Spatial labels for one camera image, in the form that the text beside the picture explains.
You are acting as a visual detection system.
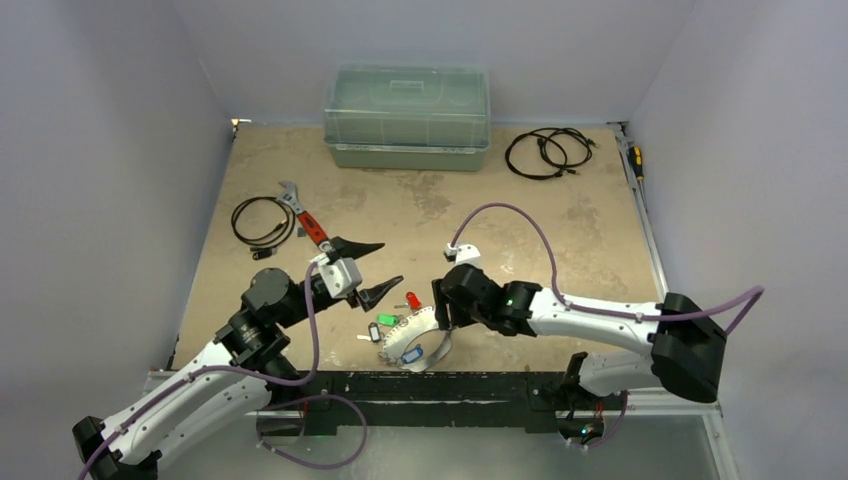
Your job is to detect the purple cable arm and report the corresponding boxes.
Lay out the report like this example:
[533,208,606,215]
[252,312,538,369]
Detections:
[76,260,323,480]
[449,202,766,337]

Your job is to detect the black coiled cable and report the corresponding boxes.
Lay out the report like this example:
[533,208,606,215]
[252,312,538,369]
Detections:
[230,195,297,261]
[504,127,595,181]

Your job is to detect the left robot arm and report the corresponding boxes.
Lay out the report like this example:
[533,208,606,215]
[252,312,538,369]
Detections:
[72,237,402,479]

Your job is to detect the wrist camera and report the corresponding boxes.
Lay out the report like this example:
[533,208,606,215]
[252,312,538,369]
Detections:
[312,253,363,299]
[443,243,482,269]

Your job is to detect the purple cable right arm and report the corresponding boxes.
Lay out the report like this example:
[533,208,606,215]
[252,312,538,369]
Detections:
[449,202,766,337]

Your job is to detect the blue tagged key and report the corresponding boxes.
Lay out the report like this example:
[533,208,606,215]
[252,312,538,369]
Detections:
[400,345,424,365]

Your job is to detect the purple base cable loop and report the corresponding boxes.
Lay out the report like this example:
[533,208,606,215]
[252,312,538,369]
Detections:
[255,389,371,472]

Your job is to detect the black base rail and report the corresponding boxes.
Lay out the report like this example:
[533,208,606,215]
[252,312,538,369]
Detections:
[233,369,628,436]

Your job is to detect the yellow black screwdriver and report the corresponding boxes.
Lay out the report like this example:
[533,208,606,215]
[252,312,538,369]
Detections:
[627,145,644,182]

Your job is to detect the black coiled cable right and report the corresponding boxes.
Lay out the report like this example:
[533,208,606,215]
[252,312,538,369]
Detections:
[504,127,595,181]

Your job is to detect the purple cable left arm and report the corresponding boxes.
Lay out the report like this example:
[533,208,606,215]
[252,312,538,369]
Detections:
[76,260,323,480]

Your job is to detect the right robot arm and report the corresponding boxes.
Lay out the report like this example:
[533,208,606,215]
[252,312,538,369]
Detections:
[431,264,727,407]

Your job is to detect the aluminium frame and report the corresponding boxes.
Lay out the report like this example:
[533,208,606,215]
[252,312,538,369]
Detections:
[119,369,741,480]

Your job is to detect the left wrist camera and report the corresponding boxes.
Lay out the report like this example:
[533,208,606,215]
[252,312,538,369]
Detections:
[312,253,363,299]

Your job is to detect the black coiled cable left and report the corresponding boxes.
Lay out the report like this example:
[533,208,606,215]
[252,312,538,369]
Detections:
[230,195,297,261]

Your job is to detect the black tagged key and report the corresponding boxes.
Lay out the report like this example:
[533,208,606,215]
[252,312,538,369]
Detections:
[356,322,383,343]

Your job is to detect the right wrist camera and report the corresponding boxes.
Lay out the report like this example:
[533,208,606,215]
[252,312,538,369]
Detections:
[443,243,482,269]

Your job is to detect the red handled adjustable wrench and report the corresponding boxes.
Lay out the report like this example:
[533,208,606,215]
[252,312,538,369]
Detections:
[277,180,332,252]

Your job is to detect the clear lidded green box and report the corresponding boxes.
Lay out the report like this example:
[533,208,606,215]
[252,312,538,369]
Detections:
[323,65,491,172]

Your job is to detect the red tagged key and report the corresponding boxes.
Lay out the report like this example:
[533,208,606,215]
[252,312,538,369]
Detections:
[395,291,423,312]

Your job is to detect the green tagged key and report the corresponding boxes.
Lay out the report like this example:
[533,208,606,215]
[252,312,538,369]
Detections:
[376,313,403,327]

